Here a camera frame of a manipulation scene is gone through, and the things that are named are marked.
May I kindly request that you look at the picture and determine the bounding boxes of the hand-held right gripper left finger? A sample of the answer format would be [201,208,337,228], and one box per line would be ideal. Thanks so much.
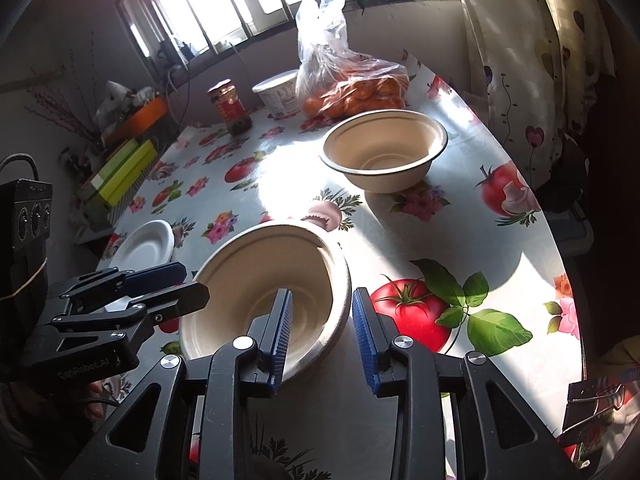
[62,288,294,480]

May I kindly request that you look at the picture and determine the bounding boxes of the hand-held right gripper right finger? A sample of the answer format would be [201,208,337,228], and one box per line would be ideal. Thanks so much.
[351,287,586,480]

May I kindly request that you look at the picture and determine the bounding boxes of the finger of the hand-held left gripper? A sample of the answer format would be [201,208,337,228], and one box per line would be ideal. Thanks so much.
[50,281,211,335]
[65,261,189,311]

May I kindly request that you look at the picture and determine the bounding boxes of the white foam plate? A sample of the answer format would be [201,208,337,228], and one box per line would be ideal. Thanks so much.
[107,220,175,273]

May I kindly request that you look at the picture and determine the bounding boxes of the beige paper bowl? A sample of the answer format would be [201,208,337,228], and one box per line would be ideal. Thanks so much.
[179,220,352,387]
[320,109,449,193]

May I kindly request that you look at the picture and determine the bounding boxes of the lime green box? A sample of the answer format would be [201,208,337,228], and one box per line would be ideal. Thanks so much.
[97,140,161,208]

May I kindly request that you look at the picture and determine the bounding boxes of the pale green box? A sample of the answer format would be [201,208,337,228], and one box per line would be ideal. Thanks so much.
[80,139,141,196]

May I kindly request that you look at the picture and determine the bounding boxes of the vegetable print tablecloth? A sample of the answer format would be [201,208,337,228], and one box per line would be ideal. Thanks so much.
[95,50,640,480]

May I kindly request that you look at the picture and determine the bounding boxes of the dry branches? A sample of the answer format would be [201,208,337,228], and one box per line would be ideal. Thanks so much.
[22,30,101,141]

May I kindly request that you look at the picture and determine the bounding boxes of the orange box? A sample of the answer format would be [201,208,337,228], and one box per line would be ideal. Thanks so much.
[102,96,170,148]

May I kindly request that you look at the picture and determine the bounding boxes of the white plastic bag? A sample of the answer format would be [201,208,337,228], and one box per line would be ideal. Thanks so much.
[92,80,157,128]

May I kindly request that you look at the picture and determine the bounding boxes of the dark sauce jar red label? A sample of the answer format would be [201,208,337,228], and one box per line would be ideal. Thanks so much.
[207,79,253,137]

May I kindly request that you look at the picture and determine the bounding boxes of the white instant noodle tub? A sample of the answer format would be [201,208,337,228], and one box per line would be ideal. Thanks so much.
[251,71,306,118]

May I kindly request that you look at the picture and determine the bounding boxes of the black binder clip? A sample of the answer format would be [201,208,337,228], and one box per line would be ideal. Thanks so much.
[557,380,627,461]

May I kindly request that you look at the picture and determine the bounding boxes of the plastic bag of oranges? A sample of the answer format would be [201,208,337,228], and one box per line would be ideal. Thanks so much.
[295,0,410,118]

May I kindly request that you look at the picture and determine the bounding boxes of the barred window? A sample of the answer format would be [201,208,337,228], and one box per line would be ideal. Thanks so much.
[115,0,461,68]

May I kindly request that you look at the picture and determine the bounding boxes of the heart print curtain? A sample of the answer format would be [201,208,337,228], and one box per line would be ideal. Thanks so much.
[445,0,618,191]

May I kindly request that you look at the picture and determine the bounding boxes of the black cable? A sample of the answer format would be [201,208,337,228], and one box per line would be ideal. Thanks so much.
[0,153,41,182]

